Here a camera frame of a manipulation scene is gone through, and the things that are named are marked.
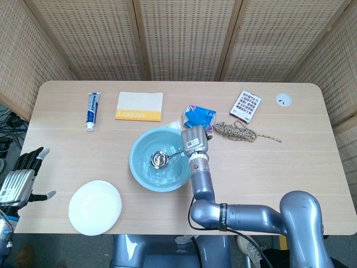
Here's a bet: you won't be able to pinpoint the grey robot base torso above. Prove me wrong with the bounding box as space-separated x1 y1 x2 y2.
111 234 232 268

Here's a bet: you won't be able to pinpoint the grey white sneaker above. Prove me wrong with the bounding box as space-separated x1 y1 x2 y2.
237 236 266 266

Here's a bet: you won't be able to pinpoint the black floor cables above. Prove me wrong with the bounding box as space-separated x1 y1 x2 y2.
0 107 28 157

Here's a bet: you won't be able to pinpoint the white table cable grommet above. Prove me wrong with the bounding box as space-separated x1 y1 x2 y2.
276 93 293 107

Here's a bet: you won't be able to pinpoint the patterned card box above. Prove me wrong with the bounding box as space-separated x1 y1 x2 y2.
229 89 262 124

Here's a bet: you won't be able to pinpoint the beige orange Lexicon notebook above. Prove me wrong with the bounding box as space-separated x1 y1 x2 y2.
115 92 164 123

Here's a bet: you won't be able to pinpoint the light blue bowl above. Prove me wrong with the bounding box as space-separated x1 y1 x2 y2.
128 127 196 193

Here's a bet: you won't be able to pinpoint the metal ladle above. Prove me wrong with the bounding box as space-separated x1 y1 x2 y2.
150 150 186 170

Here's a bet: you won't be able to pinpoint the bamboo folding screen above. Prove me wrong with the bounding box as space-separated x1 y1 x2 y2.
0 0 357 179

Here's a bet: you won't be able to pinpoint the braided tan rope bundle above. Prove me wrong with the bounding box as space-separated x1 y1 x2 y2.
213 120 282 143

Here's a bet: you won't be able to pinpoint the white round plate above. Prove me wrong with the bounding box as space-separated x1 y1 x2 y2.
68 180 123 236

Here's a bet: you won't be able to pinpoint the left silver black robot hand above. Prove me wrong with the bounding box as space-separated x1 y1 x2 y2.
0 147 56 209

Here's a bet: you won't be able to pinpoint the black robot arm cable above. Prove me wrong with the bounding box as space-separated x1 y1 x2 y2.
187 197 270 268

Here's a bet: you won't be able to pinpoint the blue tissue pack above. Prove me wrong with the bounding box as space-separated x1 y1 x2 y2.
181 104 217 132

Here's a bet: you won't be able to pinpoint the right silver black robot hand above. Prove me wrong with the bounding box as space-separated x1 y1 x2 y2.
180 125 213 157

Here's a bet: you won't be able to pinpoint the blue white toothpaste tube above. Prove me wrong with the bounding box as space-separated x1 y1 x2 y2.
85 92 102 132

